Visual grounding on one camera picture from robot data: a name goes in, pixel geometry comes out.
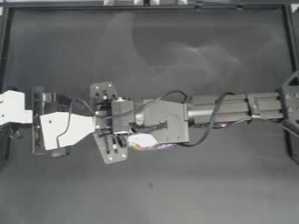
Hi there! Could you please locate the black table frame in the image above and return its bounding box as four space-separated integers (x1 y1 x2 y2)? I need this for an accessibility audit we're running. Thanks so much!
0 0 299 165

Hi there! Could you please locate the clear bag with pink zip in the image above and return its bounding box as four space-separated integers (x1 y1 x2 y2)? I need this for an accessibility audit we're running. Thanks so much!
127 133 179 151

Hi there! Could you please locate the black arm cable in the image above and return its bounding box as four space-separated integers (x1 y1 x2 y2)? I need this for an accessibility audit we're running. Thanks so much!
176 91 238 147

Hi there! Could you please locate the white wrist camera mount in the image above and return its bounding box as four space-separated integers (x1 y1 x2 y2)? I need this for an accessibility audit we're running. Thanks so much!
0 89 35 127
39 111 98 151

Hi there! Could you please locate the black camera cable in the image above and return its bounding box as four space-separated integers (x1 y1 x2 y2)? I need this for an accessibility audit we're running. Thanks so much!
56 90 191 148

